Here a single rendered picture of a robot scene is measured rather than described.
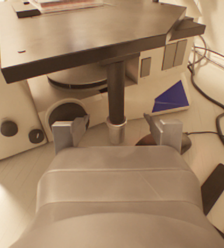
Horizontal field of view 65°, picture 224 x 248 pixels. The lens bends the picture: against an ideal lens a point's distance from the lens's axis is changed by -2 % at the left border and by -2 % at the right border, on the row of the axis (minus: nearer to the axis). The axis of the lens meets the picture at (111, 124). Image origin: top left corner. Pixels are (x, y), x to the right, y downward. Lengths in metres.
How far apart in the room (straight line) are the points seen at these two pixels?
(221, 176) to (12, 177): 0.32
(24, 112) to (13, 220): 0.15
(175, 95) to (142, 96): 0.08
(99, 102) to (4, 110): 0.15
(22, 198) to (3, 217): 0.03
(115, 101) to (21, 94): 0.13
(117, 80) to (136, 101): 0.12
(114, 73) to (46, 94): 0.16
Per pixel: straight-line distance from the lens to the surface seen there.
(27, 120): 0.31
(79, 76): 0.35
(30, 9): 0.26
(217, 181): 0.31
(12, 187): 0.32
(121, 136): 0.30
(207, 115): 0.43
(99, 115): 0.34
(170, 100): 0.38
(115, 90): 0.24
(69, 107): 0.28
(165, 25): 0.18
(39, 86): 0.38
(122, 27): 0.17
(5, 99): 0.28
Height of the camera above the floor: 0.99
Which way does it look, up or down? 42 degrees down
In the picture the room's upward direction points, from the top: 3 degrees counter-clockwise
